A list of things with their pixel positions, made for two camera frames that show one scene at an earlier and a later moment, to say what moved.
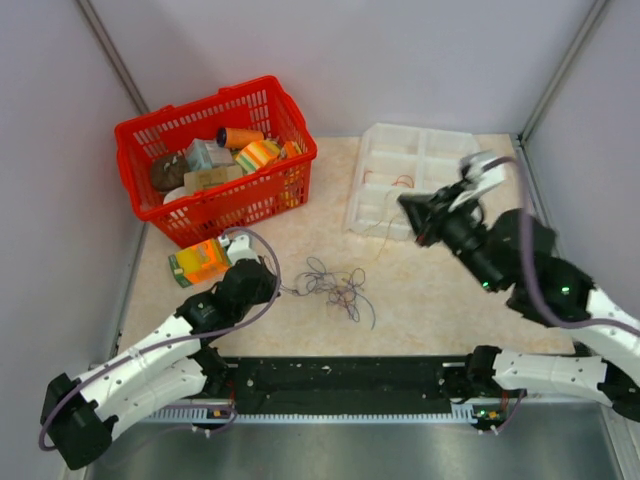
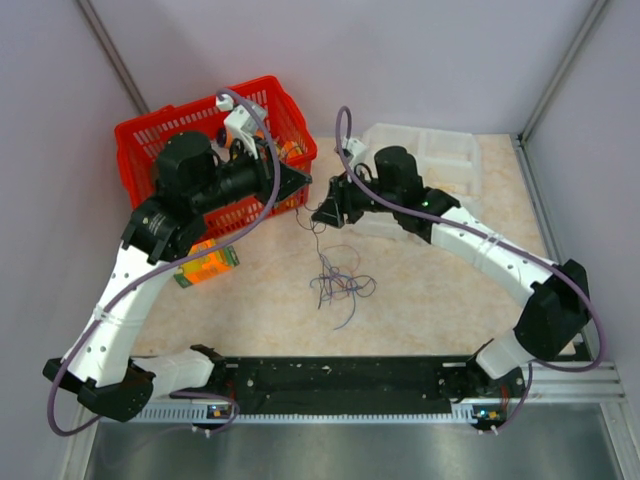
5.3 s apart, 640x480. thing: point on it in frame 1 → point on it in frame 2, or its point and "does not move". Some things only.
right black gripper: x=424 y=222 → x=342 y=190
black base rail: x=363 y=385 does not move
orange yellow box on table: x=201 y=262 does not move
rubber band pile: x=343 y=289 → x=338 y=277
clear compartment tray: x=392 y=159 does not move
